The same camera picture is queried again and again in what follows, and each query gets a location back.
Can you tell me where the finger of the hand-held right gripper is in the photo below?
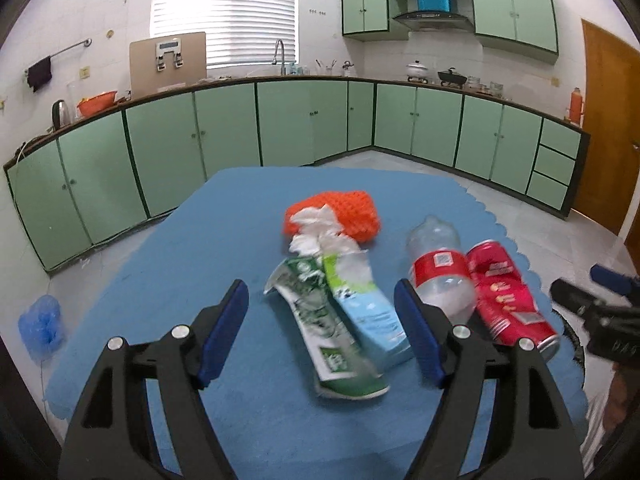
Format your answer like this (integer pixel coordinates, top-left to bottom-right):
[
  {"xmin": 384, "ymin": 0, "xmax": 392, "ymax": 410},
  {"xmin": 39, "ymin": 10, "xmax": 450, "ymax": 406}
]
[
  {"xmin": 550, "ymin": 279, "xmax": 608, "ymax": 326},
  {"xmin": 590, "ymin": 263, "xmax": 640, "ymax": 306}
]

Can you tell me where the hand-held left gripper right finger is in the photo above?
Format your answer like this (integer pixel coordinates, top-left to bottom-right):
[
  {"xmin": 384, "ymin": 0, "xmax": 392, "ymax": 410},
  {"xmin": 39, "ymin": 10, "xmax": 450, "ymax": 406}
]
[{"xmin": 394, "ymin": 279, "xmax": 586, "ymax": 480}]

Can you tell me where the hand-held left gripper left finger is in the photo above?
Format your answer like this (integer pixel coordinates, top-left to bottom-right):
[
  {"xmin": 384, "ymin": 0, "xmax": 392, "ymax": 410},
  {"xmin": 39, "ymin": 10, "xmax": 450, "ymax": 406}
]
[{"xmin": 59, "ymin": 279, "xmax": 250, "ymax": 480}]

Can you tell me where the light blue carton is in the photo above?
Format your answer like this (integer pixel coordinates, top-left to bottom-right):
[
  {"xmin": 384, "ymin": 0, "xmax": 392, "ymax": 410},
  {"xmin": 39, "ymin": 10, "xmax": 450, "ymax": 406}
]
[{"xmin": 322, "ymin": 250, "xmax": 416, "ymax": 368}]

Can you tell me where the clear plastic bottle red label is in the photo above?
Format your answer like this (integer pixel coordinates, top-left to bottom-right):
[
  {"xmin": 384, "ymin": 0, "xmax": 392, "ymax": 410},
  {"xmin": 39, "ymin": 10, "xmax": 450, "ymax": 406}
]
[{"xmin": 406, "ymin": 215, "xmax": 477, "ymax": 323}]

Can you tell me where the crushed red can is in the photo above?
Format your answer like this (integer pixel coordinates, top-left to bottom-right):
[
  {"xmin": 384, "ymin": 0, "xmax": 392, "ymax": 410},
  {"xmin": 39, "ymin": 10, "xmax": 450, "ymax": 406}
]
[{"xmin": 466, "ymin": 240, "xmax": 561, "ymax": 363}]

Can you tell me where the dark green snack wrapper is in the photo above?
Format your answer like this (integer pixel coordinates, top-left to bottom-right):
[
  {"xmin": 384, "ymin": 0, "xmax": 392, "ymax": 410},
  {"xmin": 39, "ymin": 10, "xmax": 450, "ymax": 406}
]
[{"xmin": 264, "ymin": 255, "xmax": 392, "ymax": 401}]

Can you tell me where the white tissue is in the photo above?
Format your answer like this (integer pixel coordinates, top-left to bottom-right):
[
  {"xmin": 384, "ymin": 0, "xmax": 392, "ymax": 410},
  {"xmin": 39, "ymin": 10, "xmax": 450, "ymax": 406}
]
[{"xmin": 289, "ymin": 203, "xmax": 357, "ymax": 257}]

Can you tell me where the orange knitted cloth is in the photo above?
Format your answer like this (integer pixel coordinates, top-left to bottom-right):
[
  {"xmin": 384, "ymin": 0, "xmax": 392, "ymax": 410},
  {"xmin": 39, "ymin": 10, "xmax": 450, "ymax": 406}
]
[{"xmin": 282, "ymin": 189, "xmax": 383, "ymax": 246}]

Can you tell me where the person's right forearm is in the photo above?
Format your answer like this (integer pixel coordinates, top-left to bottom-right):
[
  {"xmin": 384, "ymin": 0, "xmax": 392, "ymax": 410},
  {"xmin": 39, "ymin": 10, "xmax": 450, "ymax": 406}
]
[{"xmin": 602, "ymin": 367, "xmax": 633, "ymax": 441}]

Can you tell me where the blue scalloped table mat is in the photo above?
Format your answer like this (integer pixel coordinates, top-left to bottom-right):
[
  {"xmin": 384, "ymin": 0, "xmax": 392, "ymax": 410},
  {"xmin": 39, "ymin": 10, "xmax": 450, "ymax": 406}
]
[{"xmin": 42, "ymin": 166, "xmax": 591, "ymax": 480}]

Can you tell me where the person's white striped clothing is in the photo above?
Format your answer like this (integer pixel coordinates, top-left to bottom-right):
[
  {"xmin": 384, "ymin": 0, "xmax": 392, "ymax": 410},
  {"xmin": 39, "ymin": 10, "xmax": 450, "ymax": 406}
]
[{"xmin": 581, "ymin": 394, "xmax": 610, "ymax": 467}]

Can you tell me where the green cabinet drawer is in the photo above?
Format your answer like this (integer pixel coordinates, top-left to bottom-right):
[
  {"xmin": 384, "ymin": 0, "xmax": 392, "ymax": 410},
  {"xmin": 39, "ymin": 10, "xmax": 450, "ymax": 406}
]
[
  {"xmin": 527, "ymin": 172, "xmax": 571, "ymax": 212},
  {"xmin": 540, "ymin": 119, "xmax": 584, "ymax": 152},
  {"xmin": 533, "ymin": 146, "xmax": 577, "ymax": 178}
]

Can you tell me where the row of green base cabinets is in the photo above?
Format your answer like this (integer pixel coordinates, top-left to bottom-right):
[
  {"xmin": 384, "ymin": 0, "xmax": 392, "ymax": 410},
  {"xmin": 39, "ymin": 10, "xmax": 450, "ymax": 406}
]
[{"xmin": 4, "ymin": 76, "xmax": 592, "ymax": 273}]

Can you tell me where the blue plastic bag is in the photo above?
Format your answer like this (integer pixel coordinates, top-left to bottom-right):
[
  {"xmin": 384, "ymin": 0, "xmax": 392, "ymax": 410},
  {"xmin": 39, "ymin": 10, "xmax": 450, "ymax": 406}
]
[{"xmin": 19, "ymin": 295, "xmax": 66, "ymax": 361}]

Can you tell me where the black wok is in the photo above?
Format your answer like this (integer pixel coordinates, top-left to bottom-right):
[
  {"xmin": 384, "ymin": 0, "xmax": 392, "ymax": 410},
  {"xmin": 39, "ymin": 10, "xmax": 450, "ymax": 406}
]
[{"xmin": 437, "ymin": 67, "xmax": 469, "ymax": 87}]

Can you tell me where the orange plastic basin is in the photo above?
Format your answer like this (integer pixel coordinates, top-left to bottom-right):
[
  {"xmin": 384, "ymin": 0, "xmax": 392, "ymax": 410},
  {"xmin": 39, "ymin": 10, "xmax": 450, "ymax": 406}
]
[{"xmin": 76, "ymin": 91, "xmax": 119, "ymax": 117}]

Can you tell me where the brown cardboard board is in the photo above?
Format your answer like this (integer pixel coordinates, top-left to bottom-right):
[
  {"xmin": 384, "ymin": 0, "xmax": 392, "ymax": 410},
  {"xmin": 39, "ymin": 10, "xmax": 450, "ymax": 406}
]
[{"xmin": 129, "ymin": 31, "xmax": 207, "ymax": 98}]

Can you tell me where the white window blind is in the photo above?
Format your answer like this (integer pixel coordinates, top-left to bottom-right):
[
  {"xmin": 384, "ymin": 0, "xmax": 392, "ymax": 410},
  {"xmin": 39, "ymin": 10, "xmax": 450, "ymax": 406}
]
[{"xmin": 151, "ymin": 0, "xmax": 296, "ymax": 70}]

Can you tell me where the range hood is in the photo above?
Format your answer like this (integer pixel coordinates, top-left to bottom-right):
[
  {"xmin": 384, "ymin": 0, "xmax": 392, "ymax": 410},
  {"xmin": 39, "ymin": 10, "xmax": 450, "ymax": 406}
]
[{"xmin": 392, "ymin": 10, "xmax": 473, "ymax": 34}]

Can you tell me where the dark towel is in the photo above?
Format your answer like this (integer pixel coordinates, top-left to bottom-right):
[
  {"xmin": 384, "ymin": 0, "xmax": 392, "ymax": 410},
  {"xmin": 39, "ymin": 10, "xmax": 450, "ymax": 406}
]
[{"xmin": 26, "ymin": 56, "xmax": 53, "ymax": 93}]

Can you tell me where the wooden door with handle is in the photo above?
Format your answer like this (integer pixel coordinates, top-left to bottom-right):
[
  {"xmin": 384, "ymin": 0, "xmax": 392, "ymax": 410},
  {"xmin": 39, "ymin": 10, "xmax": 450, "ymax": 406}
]
[{"xmin": 572, "ymin": 19, "xmax": 640, "ymax": 238}]

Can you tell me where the white plastic bracket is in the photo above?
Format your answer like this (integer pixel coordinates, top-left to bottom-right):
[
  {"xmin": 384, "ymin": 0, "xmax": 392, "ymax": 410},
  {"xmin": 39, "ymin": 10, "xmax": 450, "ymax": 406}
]
[{"xmin": 155, "ymin": 38, "xmax": 185, "ymax": 72}]

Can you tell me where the row of green wall cabinets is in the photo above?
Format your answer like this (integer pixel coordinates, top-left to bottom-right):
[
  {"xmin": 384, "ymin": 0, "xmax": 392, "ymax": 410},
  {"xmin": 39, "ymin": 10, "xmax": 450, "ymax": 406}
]
[{"xmin": 341, "ymin": 0, "xmax": 560, "ymax": 66}]

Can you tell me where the metal towel rail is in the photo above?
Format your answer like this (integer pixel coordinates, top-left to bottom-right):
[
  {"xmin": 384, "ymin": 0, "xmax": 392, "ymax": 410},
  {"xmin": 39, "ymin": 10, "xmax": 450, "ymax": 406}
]
[{"xmin": 24, "ymin": 38, "xmax": 93, "ymax": 78}]

